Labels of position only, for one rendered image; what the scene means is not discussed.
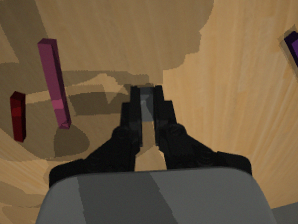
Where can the pink rod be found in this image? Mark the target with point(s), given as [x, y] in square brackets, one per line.
[49, 55]

